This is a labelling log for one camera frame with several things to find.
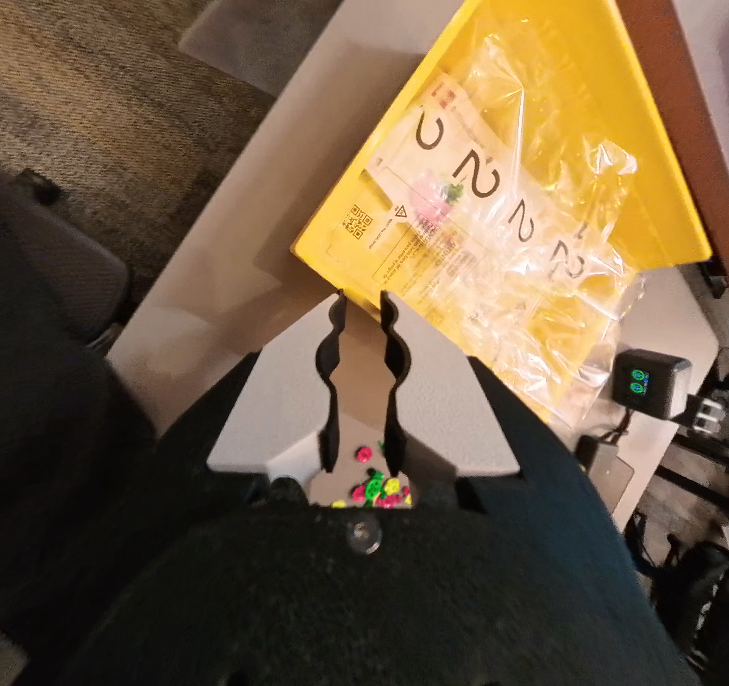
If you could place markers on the black charger with green display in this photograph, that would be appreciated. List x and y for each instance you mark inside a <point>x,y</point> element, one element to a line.
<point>655,378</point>

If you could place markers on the pile of small flower pieces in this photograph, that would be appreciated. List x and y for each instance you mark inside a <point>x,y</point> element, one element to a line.
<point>364,455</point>

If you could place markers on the yellow storage bin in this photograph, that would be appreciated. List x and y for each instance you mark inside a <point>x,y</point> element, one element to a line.
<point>569,8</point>

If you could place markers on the person's black jacket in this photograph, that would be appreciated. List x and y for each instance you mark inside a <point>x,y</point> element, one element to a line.
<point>57,441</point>

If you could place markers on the white printed paper bag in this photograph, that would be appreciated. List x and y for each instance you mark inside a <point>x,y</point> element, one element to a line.
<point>398,167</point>

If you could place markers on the flat black power bank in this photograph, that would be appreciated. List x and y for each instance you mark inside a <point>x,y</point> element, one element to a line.
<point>606,469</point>

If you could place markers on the bunch of clear plastic bags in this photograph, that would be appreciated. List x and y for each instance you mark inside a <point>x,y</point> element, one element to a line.
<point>547,127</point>

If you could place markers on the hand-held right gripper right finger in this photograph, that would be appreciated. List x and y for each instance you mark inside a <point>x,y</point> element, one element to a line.
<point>450,412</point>

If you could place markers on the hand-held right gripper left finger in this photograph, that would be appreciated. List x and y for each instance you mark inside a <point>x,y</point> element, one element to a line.
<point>273,412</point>

